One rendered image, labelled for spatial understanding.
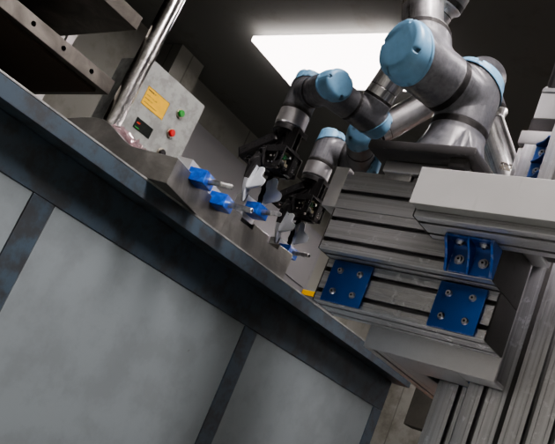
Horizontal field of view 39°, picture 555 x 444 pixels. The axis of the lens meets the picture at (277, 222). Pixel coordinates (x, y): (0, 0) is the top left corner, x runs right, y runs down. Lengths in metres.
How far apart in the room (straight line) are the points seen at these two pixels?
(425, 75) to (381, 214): 0.27
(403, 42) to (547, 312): 0.56
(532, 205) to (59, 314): 0.84
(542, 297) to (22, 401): 0.96
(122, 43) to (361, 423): 4.74
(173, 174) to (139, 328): 0.33
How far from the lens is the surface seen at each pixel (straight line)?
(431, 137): 1.53
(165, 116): 2.76
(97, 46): 6.38
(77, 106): 6.26
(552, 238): 1.25
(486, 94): 1.59
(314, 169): 2.14
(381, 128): 1.88
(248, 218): 1.82
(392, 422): 10.11
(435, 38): 1.53
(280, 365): 1.96
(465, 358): 1.46
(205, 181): 1.53
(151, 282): 1.61
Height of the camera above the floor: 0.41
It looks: 16 degrees up
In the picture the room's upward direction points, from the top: 23 degrees clockwise
